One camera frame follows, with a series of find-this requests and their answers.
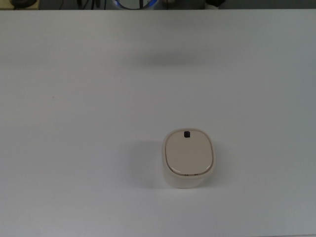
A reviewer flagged small white lidded bin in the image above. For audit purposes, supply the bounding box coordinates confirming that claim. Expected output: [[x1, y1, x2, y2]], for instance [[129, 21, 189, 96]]
[[161, 128, 216, 190]]

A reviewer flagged beige box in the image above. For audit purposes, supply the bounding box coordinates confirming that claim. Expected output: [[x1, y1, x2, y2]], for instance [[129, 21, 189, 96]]
[[0, 0, 40, 10]]

